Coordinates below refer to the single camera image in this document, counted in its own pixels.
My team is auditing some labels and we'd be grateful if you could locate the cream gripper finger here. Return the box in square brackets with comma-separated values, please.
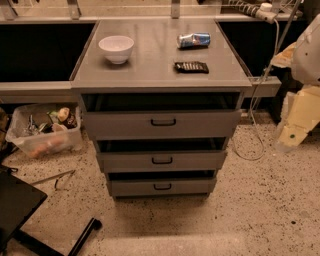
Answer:
[275, 85, 320, 151]
[271, 43, 296, 68]

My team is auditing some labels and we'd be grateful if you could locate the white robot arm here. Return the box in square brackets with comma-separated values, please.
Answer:
[271, 14, 320, 152]

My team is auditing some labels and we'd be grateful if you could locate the grey drawer cabinet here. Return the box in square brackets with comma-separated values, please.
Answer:
[70, 18, 253, 201]

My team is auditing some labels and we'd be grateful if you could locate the grey bottom drawer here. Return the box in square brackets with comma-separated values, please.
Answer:
[107, 178, 216, 197]

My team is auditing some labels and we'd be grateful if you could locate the grey drawer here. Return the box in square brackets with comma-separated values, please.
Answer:
[83, 110, 241, 140]
[97, 150, 226, 173]
[107, 178, 216, 197]

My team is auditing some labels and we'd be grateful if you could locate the grey middle drawer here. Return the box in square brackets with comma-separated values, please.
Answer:
[97, 150, 226, 173]

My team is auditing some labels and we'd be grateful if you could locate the grey top drawer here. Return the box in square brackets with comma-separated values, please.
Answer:
[83, 110, 241, 140]

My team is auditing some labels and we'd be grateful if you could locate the white power strip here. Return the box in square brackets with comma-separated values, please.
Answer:
[227, 0, 278, 24]

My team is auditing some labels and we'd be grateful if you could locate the blue silver soda can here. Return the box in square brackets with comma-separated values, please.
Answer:
[177, 32, 211, 49]

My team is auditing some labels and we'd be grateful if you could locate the white ceramic bowl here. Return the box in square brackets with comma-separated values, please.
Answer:
[98, 35, 134, 64]

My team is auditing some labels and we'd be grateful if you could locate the metal rod on floor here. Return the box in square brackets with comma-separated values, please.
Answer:
[30, 170, 76, 186]

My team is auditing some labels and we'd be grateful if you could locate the clear plastic storage bin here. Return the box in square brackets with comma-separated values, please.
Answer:
[5, 103, 82, 158]

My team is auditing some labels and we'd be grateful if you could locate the black chair base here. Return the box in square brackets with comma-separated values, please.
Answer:
[0, 166, 103, 256]

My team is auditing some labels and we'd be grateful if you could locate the white cable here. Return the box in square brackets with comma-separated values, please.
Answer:
[232, 18, 281, 162]

